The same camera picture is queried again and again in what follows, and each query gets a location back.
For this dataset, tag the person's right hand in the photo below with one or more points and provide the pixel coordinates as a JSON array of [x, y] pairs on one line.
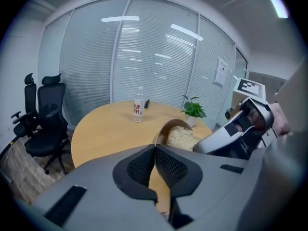
[[280, 119]]

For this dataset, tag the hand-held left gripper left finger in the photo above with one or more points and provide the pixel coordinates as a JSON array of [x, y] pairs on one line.
[[101, 177]]

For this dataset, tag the white paper notice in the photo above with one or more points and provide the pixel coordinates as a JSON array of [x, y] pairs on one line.
[[221, 72]]

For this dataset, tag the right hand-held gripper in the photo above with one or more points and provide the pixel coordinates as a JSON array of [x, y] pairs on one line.
[[250, 86]]

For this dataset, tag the clear plastic water bottle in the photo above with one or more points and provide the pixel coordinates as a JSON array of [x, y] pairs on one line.
[[138, 112]]

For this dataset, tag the potted green plant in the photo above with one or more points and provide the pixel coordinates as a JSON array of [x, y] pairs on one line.
[[193, 109]]

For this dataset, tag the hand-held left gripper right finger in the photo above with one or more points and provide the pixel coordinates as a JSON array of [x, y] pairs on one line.
[[211, 189]]

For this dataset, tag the brown bowl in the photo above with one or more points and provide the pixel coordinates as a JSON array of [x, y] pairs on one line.
[[162, 133]]

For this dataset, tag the small black object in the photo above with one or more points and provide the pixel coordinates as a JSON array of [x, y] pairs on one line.
[[147, 104]]

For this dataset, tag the ceiling light strip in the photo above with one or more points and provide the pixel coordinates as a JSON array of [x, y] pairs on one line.
[[276, 1]]

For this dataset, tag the black office chair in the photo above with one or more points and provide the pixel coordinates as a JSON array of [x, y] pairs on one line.
[[30, 97], [48, 119]]

